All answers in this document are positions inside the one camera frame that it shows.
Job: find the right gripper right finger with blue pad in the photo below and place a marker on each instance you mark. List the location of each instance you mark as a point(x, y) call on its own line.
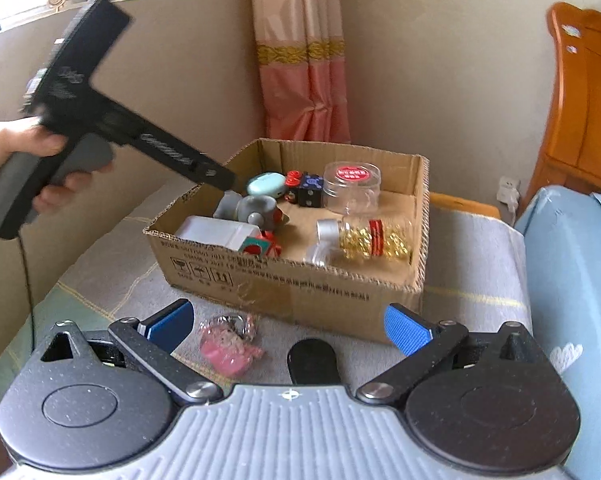
point(476, 403)

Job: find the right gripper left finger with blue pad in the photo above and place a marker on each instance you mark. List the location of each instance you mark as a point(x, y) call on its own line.
point(86, 401)

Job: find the pink keychain bottle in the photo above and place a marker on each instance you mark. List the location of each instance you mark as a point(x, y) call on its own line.
point(228, 343)

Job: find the white plastic box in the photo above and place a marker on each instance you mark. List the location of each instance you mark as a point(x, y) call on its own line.
point(218, 232)

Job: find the bottle of golden capsules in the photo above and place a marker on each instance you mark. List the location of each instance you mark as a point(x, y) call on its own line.
point(368, 237)

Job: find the grey elephant toy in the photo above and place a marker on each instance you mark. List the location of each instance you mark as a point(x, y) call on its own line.
point(258, 210)

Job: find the clear box red label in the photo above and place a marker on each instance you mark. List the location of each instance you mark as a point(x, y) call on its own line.
point(351, 187)

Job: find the mint green round case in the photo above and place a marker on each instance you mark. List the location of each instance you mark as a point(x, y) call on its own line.
point(267, 184)

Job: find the red small toy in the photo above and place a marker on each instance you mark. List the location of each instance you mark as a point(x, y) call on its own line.
point(292, 183)

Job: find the clear plastic jar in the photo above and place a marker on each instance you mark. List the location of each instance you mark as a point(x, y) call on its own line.
point(322, 254)

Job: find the dark blue dice cube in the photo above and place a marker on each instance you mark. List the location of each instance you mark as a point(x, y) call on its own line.
point(310, 191)

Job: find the person's left hand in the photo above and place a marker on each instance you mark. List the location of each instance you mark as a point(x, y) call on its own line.
point(27, 136)

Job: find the checked table cloth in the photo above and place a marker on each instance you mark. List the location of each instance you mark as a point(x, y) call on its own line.
point(475, 275)

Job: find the black glossy oval object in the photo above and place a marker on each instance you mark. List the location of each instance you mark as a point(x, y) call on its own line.
point(313, 362)

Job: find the cardboard box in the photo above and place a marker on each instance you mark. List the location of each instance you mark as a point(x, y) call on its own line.
point(349, 298)

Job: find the blue floral bedding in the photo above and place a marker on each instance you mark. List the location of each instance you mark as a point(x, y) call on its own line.
point(562, 235)

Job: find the pink curtain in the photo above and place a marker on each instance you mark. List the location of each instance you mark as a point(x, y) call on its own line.
point(301, 58)

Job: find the wooden headboard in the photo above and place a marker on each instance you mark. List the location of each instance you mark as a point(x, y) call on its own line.
point(570, 154)

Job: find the white wall plug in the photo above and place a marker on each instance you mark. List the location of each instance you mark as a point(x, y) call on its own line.
point(508, 194)

